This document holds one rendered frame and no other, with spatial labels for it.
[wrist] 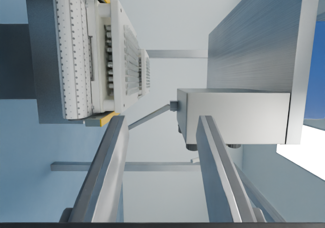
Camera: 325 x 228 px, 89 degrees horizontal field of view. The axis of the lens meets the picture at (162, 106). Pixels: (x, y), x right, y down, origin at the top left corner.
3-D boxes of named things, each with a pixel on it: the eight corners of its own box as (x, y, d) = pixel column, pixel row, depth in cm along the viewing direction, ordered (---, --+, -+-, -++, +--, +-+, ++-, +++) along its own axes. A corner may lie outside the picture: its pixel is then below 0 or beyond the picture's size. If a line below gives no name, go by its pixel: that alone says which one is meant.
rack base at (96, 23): (117, 33, 59) (124, 33, 59) (119, 101, 63) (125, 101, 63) (85, -2, 35) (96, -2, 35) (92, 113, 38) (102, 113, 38)
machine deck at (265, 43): (280, 145, 33) (300, 145, 33) (303, -72, 28) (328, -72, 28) (203, 104, 94) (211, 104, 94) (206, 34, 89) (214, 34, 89)
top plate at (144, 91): (141, 95, 89) (145, 95, 89) (140, 48, 86) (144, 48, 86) (146, 92, 113) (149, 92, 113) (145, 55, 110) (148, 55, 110)
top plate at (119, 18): (131, 33, 59) (137, 33, 59) (132, 101, 63) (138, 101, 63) (109, -2, 35) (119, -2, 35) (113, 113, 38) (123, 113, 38)
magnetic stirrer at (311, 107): (290, 125, 36) (332, 126, 36) (303, 20, 32) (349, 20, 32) (244, 110, 55) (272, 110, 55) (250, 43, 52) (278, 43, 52)
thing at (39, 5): (38, 123, 37) (83, 124, 37) (23, -19, 33) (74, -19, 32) (135, 91, 165) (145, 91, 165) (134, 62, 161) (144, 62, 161)
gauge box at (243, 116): (185, 145, 33) (285, 145, 33) (186, 92, 32) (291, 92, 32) (176, 120, 55) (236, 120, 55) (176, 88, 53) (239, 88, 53)
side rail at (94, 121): (85, 126, 34) (100, 126, 34) (84, 119, 34) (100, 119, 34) (146, 91, 165) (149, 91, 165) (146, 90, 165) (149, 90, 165)
